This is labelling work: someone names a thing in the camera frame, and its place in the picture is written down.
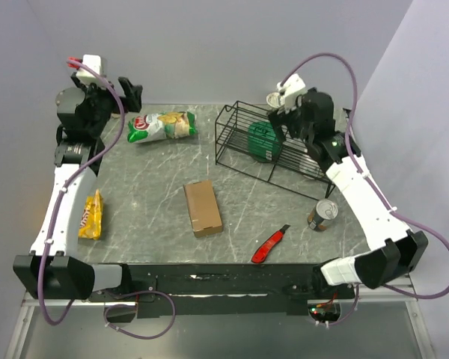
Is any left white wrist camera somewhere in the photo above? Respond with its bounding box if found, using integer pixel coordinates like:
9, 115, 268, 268
76, 54, 107, 87

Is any green white chips bag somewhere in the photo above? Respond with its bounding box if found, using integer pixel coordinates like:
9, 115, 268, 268
127, 111, 196, 144

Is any red black utility knife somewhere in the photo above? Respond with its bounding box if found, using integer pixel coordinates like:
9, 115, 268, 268
251, 224, 290, 264

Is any black wire rack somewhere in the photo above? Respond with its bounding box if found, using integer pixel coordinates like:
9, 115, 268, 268
215, 101, 335, 200

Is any white yogurt cup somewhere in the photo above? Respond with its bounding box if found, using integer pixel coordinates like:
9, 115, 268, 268
266, 92, 283, 109

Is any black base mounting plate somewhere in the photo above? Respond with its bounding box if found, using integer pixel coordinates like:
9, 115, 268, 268
90, 263, 355, 319

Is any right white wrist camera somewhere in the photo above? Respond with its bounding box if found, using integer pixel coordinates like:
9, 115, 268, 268
276, 73, 306, 112

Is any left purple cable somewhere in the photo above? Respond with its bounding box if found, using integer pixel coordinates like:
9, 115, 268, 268
37, 56, 177, 340

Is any aluminium frame rail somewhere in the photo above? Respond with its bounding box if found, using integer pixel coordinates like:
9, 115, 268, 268
5, 277, 435, 358

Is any brown cardboard express box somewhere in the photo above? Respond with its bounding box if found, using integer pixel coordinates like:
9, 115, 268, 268
183, 180, 223, 238

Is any yellow snack bag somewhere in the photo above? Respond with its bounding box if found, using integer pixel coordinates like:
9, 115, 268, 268
79, 189, 103, 241

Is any white tape roll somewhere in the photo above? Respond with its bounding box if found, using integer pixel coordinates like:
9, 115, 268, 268
299, 149, 326, 180

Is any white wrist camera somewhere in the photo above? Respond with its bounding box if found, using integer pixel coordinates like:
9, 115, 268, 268
76, 54, 107, 87
276, 73, 306, 112

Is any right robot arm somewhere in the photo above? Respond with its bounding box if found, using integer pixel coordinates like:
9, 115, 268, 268
268, 88, 428, 298

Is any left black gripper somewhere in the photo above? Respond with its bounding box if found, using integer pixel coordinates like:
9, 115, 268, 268
73, 73, 143, 137

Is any dark blue soup can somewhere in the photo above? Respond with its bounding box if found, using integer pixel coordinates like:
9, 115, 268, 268
307, 199, 338, 232

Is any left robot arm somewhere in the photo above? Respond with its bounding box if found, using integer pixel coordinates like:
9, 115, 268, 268
13, 73, 143, 301

